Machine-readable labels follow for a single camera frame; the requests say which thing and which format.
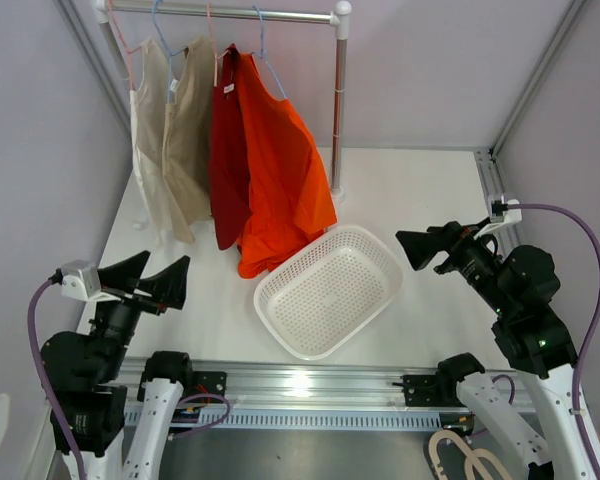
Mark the wooden hanger on floor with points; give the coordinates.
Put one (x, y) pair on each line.
(440, 451)

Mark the light blue hanger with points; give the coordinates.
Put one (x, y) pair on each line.
(170, 53)

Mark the white perforated plastic basket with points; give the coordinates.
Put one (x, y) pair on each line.
(326, 293)

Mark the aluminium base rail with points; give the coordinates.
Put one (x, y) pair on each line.
(322, 397)

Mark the aluminium frame post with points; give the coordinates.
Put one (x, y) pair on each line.
(556, 43)
(77, 29)

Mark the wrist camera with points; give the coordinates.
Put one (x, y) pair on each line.
(502, 212)
(80, 281)

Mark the dark red t shirt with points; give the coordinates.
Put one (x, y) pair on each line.
(228, 164)

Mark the aluminium frame post left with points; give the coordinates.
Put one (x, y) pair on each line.
(77, 29)

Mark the aluminium frame post right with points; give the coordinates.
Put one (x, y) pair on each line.
(556, 43)

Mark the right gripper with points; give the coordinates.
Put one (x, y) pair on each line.
(421, 246)

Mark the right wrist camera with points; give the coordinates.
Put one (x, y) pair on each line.
(502, 212)

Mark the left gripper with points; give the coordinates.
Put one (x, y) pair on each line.
(168, 285)

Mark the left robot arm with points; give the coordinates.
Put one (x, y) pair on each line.
(77, 371)

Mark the white t shirt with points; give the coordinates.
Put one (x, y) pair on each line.
(147, 116)

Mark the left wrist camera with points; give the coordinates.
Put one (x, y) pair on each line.
(80, 281)

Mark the pink hanger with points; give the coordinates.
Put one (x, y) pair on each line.
(136, 60)
(218, 57)

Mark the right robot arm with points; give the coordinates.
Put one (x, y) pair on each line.
(534, 341)

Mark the beige t shirt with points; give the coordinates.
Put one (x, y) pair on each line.
(186, 142)

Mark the orange t shirt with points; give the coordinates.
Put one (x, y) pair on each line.
(289, 194)

